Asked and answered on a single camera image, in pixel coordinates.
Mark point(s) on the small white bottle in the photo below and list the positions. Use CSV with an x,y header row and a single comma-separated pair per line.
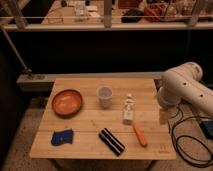
x,y
128,110

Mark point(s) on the dark power adapter box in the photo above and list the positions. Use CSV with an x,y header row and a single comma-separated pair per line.
x,y
207,128

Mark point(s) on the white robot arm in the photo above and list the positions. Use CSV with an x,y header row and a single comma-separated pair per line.
x,y
183,82

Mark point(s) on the metal diagonal rod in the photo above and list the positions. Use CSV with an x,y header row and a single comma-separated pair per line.
x,y
26,69

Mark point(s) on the orange ceramic bowl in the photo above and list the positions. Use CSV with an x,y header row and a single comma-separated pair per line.
x,y
67,102

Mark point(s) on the orange handled tool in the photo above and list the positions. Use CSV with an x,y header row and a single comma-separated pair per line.
x,y
139,135

